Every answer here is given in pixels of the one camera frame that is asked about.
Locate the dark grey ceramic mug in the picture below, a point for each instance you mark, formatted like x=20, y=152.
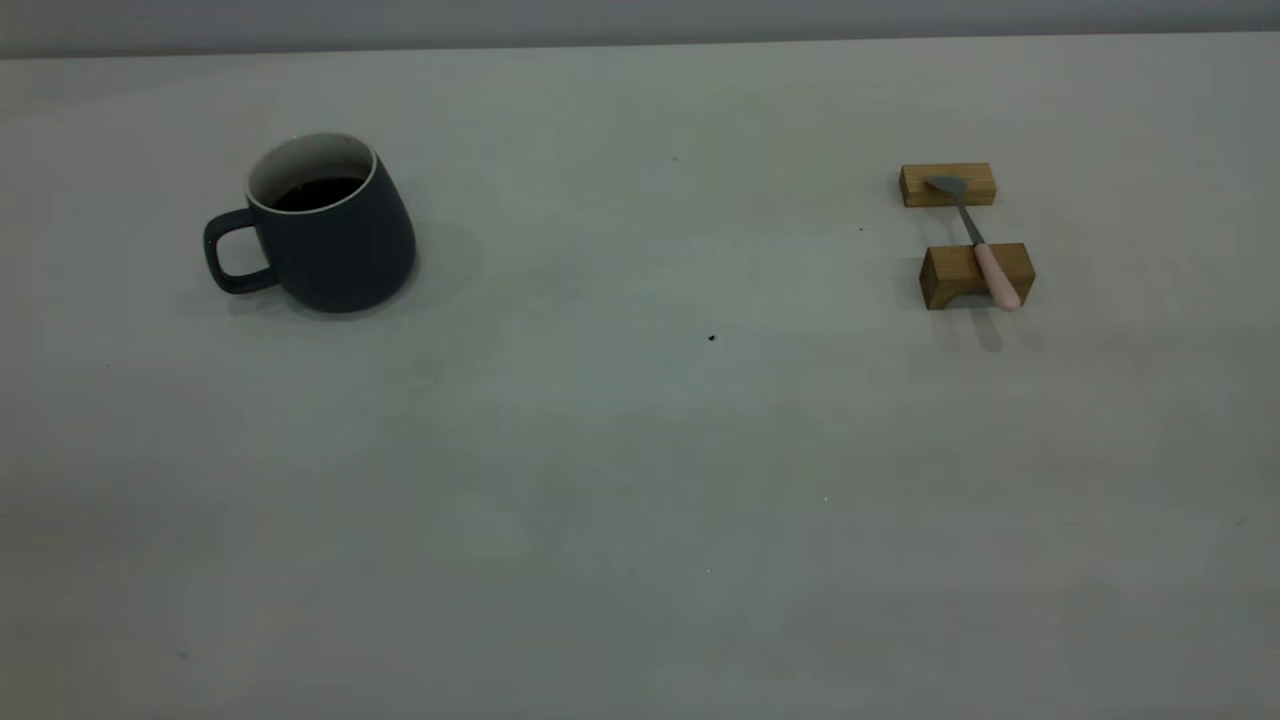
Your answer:
x=340, y=250

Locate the arched wooden block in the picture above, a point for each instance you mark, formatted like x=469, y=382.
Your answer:
x=945, y=272

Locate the flat rectangular wooden block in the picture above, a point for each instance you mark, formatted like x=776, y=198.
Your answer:
x=981, y=190

